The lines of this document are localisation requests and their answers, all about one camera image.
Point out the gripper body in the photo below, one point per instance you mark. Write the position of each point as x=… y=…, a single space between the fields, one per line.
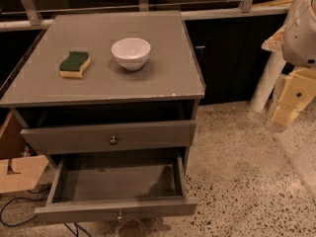
x=300 y=39

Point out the grey drawer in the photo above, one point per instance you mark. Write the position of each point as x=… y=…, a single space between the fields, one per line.
x=99 y=189
x=111 y=137

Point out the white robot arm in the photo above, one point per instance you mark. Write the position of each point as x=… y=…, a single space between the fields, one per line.
x=298 y=49

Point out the grey top drawer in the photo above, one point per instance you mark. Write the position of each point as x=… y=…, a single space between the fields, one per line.
x=111 y=137

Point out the grey wooden drawer cabinet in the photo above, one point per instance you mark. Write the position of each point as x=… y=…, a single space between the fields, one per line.
x=167 y=87

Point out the white ceramic bowl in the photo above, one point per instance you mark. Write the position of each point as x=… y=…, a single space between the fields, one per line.
x=131 y=53

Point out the round floor drain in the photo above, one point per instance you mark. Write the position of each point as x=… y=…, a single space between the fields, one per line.
x=132 y=229

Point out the green yellow sponge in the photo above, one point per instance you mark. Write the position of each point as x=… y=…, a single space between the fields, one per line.
x=75 y=64

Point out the light wooden board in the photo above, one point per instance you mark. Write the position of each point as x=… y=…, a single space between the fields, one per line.
x=17 y=172

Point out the white diagonal post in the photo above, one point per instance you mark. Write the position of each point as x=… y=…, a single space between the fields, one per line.
x=271 y=72

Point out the metal railing frame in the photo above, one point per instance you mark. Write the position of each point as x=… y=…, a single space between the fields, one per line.
x=23 y=15

